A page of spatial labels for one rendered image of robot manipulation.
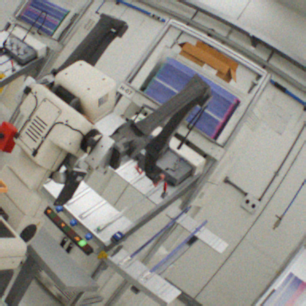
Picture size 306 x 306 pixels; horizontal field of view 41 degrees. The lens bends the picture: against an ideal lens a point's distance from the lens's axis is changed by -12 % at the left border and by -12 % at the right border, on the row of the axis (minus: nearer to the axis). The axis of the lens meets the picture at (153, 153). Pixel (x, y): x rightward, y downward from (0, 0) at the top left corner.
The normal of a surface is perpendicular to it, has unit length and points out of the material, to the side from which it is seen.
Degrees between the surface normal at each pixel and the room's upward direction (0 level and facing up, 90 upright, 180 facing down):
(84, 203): 43
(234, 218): 90
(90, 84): 47
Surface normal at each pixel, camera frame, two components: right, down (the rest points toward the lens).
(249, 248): -0.40, -0.14
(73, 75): 0.11, -0.65
